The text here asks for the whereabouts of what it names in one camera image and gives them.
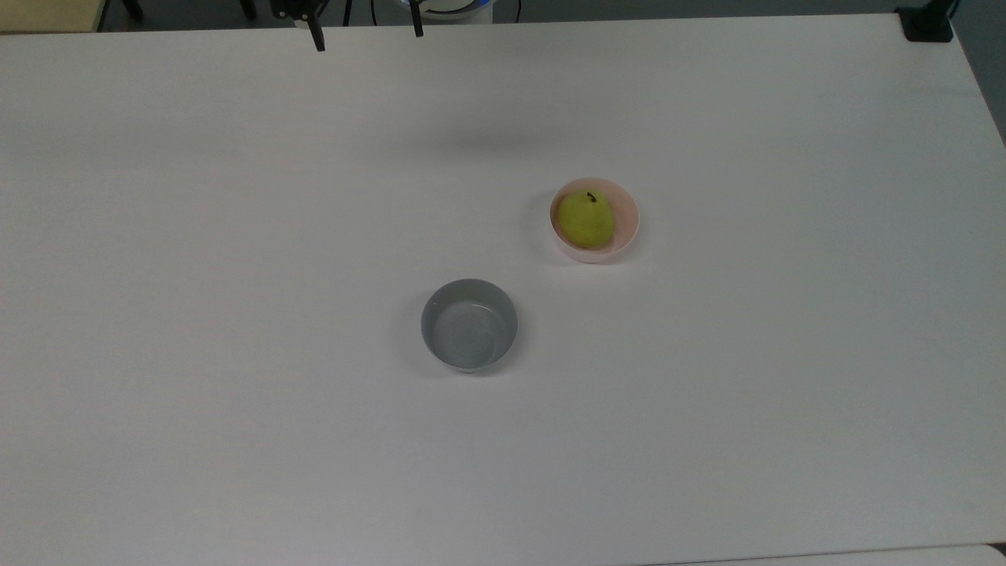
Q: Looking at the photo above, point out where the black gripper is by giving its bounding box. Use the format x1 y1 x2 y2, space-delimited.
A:
271 0 425 53

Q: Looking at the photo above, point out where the green pear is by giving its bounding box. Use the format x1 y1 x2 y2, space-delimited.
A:
558 189 615 248

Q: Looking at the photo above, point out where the grey bowl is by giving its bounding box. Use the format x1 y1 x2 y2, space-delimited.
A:
420 278 520 373

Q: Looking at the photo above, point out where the pink bowl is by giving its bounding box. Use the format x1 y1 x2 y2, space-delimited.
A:
549 177 641 264

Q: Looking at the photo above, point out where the yellowish wooden table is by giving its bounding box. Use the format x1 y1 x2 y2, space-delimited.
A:
0 0 108 34

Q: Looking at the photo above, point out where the black camera stand clamp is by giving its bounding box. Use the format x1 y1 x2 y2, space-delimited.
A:
897 0 961 43

